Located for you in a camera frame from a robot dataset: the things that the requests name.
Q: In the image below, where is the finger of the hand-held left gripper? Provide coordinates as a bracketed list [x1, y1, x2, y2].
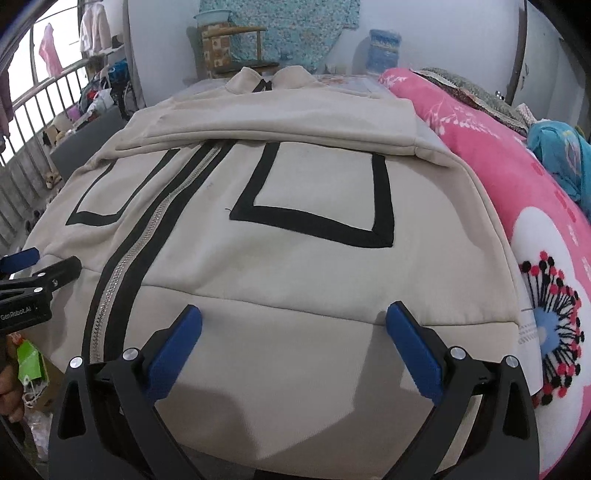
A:
[0, 248, 40, 274]
[0, 256, 82, 301]

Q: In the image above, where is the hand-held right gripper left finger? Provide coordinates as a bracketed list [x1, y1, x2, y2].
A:
[48, 304, 204, 480]

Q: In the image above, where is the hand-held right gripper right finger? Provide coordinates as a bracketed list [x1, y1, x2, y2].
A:
[383, 301, 541, 480]

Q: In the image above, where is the beige zip jacket black trim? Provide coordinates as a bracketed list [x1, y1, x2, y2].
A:
[22, 66, 519, 476]

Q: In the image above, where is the pile of clothes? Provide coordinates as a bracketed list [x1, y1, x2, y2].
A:
[76, 59, 136, 121]

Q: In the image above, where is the person's left hand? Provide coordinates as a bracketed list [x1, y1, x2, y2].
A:
[0, 367, 25, 422]

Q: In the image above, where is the green bag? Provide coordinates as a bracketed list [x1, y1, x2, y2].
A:
[16, 339, 50, 385]

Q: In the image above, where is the metal railing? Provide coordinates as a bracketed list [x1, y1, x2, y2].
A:
[0, 64, 89, 252]

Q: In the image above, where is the grey storage box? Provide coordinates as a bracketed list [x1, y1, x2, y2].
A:
[48, 110, 129, 182]

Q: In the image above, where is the dark purple hanging garment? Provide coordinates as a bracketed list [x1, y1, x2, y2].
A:
[0, 69, 12, 139]

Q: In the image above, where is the pink floral blanket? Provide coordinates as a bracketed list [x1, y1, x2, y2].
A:
[378, 68, 591, 467]

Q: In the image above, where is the pink hanging garment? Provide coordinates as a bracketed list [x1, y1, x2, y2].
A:
[38, 23, 64, 78]

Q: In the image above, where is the pale hanging garment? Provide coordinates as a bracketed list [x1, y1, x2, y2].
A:
[78, 1, 112, 55]

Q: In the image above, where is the blue printed garment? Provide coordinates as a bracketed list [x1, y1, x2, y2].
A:
[526, 120, 591, 206]

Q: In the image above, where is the grey knitted cushion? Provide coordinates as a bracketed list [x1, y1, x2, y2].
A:
[413, 68, 531, 136]

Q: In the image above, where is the orange patterned box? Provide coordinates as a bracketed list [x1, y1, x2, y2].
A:
[201, 25, 232, 79]

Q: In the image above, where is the floral plastic tablecloth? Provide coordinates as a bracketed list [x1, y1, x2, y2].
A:
[175, 73, 393, 100]

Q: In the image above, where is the wooden chair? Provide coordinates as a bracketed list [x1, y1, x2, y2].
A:
[199, 25, 283, 77]

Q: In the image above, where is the blue water cooler bottle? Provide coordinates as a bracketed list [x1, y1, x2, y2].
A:
[368, 29, 401, 75]

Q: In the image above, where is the white door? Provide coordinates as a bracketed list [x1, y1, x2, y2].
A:
[505, 0, 591, 121]

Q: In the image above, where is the teal patterned hanging cloth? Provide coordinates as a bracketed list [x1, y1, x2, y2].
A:
[198, 0, 362, 75]

